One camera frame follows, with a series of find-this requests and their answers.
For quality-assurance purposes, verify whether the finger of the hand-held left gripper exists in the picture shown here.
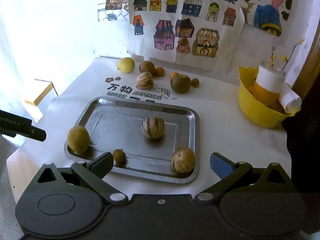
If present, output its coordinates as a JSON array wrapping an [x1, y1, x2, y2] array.
[[28, 126, 47, 142]]

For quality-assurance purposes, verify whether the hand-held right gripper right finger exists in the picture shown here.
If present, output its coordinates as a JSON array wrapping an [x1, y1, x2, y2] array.
[[195, 152, 293, 204]]

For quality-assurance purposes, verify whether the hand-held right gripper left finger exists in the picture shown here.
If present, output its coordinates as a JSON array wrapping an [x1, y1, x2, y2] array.
[[37, 152, 129, 204]]

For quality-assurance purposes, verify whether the olive green oval fruit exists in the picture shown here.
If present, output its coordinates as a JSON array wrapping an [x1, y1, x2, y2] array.
[[67, 126, 90, 153]]

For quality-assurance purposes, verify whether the tan striped small melon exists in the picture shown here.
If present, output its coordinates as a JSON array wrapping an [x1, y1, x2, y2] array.
[[171, 147, 196, 173]]

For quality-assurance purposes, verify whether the grey metal tray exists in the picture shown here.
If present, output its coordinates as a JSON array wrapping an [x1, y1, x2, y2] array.
[[64, 96, 200, 184]]

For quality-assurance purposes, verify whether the pale striped melon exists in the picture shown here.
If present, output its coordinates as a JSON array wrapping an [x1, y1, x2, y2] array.
[[136, 72, 154, 90]]

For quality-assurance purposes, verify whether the brown kiwi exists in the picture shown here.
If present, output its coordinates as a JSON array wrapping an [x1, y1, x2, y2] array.
[[139, 61, 156, 76]]

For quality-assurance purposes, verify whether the white foam box yellow tape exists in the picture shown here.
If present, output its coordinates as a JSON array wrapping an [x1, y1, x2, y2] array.
[[19, 78, 60, 121]]

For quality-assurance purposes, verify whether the white printed table cover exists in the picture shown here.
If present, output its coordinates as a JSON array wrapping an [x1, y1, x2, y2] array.
[[44, 56, 293, 196]]

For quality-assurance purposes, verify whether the yellow plastic bowl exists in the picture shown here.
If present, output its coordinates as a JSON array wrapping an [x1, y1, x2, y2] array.
[[238, 66, 302, 128]]

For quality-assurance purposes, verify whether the orange cup with white sleeve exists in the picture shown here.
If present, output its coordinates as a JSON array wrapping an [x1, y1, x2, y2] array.
[[250, 65, 286, 106]]

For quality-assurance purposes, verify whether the white paper roll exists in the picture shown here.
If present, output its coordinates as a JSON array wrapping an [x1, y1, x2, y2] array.
[[279, 84, 302, 114]]

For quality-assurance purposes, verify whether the yellow lemon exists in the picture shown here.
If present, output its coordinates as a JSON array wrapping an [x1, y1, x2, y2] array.
[[117, 57, 136, 73]]

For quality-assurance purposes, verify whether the yellow flower twig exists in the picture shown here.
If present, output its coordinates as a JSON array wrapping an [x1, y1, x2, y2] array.
[[269, 39, 306, 72]]

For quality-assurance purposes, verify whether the coloured houses drawing paper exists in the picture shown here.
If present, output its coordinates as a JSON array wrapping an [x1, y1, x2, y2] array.
[[127, 0, 246, 72]]

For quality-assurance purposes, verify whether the brown wooden frame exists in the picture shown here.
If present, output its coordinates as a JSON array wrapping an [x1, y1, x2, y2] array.
[[291, 27, 320, 95]]

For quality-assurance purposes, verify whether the cartoon figures wall poster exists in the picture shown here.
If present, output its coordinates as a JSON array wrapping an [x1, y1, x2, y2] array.
[[96, 0, 209, 23]]

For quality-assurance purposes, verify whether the teddy bear wall poster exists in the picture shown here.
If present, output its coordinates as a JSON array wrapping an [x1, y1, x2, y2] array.
[[209, 0, 292, 38]]

